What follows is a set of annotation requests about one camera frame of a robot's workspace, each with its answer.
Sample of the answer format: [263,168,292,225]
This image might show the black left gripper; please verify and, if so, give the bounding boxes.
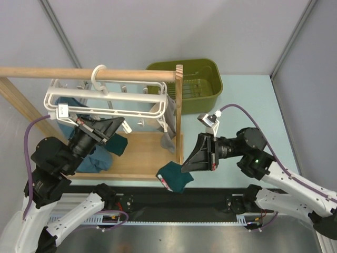
[64,113,126,173]

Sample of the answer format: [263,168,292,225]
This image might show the green christmas reindeer sock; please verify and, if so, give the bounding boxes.
[105,133,128,157]

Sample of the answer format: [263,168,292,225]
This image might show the blue sock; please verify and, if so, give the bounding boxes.
[55,96,113,174]

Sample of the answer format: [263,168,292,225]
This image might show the dark green socks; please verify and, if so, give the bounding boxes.
[156,161,194,193]

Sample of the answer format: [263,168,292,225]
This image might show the white plastic clip hanger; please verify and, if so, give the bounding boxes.
[44,65,174,128]

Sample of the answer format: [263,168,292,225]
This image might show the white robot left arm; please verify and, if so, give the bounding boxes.
[1,117,125,252]

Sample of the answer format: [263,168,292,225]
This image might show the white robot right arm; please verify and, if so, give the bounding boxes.
[181,128,336,240]

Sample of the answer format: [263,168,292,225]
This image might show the grey beige sock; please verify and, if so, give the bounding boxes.
[146,95,176,153]

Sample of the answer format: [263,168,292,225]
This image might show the olive green plastic bin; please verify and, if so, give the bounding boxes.
[146,59,223,114]

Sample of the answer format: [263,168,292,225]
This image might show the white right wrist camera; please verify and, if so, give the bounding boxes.
[197,110,222,136]

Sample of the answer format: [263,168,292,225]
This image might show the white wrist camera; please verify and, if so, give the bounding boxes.
[47,103,78,127]
[197,110,222,136]

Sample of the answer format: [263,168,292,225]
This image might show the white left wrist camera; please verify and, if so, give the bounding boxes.
[47,103,78,127]

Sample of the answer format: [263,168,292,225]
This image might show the wooden rack frame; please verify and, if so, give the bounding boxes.
[0,64,184,181]

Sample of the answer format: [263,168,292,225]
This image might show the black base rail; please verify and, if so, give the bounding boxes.
[63,186,323,231]

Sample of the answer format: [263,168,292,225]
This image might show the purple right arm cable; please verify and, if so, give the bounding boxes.
[220,104,337,203]

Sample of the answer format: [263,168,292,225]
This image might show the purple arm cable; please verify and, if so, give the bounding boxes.
[22,114,52,221]
[220,104,337,203]

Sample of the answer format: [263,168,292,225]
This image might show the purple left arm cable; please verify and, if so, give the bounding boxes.
[22,114,52,221]

